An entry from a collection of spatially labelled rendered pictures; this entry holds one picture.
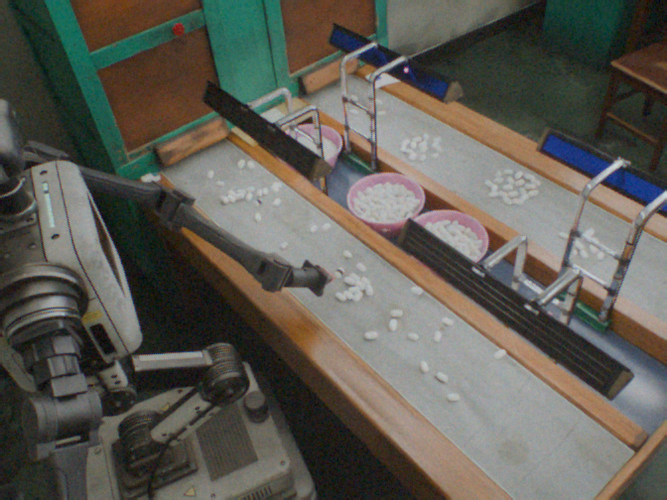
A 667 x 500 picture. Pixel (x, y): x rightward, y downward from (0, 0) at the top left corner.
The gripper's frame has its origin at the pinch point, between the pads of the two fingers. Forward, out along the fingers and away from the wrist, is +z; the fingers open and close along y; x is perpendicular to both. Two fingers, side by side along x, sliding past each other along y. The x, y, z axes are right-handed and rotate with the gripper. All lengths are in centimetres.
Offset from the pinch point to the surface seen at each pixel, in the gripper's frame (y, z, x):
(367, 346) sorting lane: -20.5, 1.4, 9.6
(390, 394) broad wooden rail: -37.1, -5.4, 12.0
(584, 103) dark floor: 65, 241, -90
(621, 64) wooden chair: 37, 193, -111
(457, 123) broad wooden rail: 33, 74, -52
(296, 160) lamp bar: 25.0, -8.5, -25.2
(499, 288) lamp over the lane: -49, -9, -29
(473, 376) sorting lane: -47.0, 12.5, 0.6
